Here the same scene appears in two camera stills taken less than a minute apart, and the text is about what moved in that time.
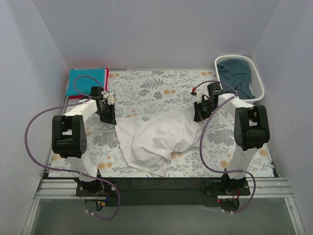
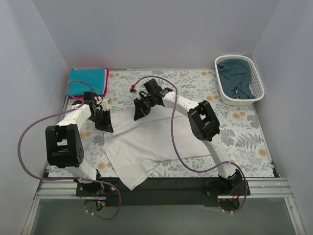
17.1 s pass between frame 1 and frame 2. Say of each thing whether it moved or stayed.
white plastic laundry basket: stayed
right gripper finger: moved
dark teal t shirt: stayed
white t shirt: moved
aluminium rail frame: stayed
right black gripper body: moved
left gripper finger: moved
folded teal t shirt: stayed
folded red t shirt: stayed
